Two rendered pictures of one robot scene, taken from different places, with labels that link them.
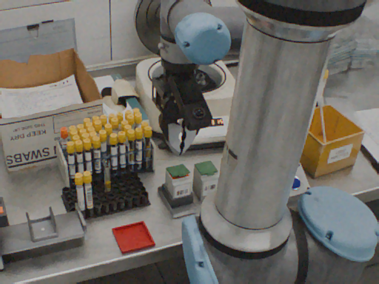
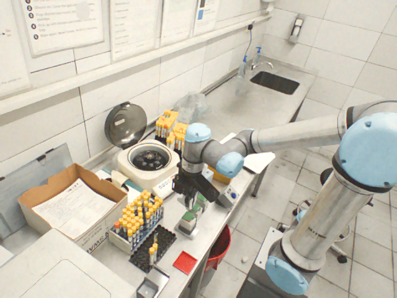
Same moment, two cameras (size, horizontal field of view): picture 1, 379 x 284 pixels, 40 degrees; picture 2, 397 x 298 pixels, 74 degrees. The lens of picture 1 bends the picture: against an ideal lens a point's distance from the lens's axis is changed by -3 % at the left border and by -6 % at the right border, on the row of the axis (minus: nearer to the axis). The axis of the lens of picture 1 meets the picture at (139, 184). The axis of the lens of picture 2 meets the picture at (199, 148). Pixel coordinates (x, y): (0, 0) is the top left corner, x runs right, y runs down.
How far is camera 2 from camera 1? 0.58 m
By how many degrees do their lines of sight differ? 36
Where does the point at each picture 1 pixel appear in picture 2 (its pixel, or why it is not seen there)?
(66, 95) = (84, 194)
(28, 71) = (48, 188)
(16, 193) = not seen: hidden behind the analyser
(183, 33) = (227, 167)
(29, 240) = not seen: outside the picture
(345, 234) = not seen: hidden behind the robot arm
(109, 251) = (180, 278)
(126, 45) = (97, 146)
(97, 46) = (81, 153)
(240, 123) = (332, 226)
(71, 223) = (157, 277)
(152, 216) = (183, 244)
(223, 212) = (307, 257)
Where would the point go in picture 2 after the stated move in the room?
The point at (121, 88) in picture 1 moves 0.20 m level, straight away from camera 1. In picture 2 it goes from (120, 177) to (97, 153)
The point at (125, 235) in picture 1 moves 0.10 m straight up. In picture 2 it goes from (180, 264) to (183, 248)
